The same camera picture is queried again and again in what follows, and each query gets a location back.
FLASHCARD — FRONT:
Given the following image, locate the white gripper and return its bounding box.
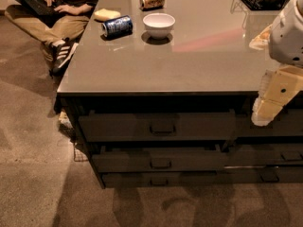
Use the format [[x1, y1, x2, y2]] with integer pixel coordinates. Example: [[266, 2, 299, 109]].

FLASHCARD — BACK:
[[249, 25, 303, 127]]

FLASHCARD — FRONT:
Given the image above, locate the dark grey top drawer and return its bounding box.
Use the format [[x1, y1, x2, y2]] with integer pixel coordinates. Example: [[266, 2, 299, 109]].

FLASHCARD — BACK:
[[79, 112, 236, 142]]

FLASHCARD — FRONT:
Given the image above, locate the dark grey drawer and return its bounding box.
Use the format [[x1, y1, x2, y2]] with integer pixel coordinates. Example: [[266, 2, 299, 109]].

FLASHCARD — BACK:
[[92, 146, 227, 173], [101, 171, 219, 188], [79, 112, 236, 142]]

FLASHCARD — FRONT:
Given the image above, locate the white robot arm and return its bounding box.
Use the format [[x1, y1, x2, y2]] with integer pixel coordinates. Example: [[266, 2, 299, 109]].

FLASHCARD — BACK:
[[249, 0, 303, 127]]

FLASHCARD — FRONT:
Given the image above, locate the right side middle drawer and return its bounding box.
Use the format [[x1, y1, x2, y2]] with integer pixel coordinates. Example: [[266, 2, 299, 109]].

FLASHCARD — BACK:
[[225, 143, 303, 166]]

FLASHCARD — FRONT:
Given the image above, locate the dark grey middle drawer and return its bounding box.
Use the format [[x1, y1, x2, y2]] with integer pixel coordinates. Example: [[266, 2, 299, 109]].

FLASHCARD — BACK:
[[92, 146, 227, 173]]

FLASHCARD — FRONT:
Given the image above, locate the right side bottom drawer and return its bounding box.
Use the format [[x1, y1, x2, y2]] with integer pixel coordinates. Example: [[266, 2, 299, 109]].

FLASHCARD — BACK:
[[216, 166, 303, 183]]

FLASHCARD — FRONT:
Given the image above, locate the dark grey bottom drawer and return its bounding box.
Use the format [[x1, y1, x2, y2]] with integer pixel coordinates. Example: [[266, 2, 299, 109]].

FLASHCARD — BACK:
[[101, 171, 219, 188]]

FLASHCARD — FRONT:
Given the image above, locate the dark grey cabinet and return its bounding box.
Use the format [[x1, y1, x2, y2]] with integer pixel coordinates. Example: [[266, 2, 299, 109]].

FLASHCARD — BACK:
[[58, 0, 302, 187]]

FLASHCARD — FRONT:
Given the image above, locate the white ceramic bowl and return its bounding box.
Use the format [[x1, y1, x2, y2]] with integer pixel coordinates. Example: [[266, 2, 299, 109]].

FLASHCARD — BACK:
[[143, 13, 175, 40]]

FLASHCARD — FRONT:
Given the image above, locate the tan soda can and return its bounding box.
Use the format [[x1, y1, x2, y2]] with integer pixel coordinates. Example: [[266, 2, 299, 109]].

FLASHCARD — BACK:
[[139, 0, 166, 9]]

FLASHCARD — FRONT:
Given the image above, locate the blue soda can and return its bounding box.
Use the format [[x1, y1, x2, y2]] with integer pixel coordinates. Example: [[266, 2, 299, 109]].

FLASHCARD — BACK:
[[102, 15, 133, 38]]

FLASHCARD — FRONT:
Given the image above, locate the yellow sponge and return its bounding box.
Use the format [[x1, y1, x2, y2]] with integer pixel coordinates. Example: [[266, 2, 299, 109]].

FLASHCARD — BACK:
[[94, 9, 120, 22]]

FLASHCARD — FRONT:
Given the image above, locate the black striped sneaker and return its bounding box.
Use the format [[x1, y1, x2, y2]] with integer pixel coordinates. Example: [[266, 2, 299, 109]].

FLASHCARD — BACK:
[[51, 40, 78, 76]]

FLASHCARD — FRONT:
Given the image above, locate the seated person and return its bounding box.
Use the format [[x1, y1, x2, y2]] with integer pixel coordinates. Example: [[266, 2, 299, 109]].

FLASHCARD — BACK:
[[5, 0, 98, 75]]

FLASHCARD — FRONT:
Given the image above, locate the black laptop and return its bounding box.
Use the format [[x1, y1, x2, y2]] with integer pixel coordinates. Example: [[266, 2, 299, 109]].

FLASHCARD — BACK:
[[15, 0, 63, 16]]

